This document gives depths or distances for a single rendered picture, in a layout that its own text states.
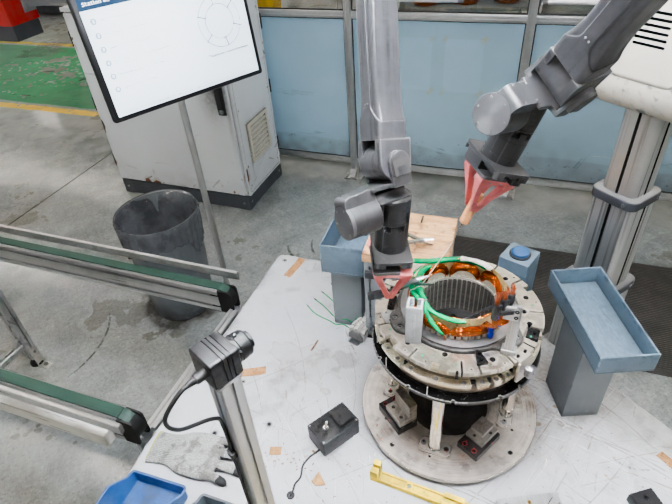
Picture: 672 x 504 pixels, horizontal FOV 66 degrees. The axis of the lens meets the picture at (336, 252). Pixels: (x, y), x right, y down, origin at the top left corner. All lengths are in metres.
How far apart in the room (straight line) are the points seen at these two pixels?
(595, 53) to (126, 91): 1.25
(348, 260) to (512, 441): 0.53
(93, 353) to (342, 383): 1.67
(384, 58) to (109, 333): 2.24
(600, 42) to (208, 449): 1.03
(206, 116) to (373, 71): 2.42
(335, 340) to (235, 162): 2.02
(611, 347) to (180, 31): 1.38
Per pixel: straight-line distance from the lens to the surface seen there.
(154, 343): 2.67
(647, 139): 1.24
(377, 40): 0.84
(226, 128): 3.16
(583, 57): 0.75
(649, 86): 1.16
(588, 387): 1.26
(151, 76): 1.66
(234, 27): 1.79
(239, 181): 3.31
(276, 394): 1.32
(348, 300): 1.38
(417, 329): 0.94
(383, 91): 0.83
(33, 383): 1.61
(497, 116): 0.75
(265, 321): 1.49
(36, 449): 2.52
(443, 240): 1.26
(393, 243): 0.88
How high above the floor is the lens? 1.82
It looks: 38 degrees down
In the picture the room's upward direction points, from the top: 5 degrees counter-clockwise
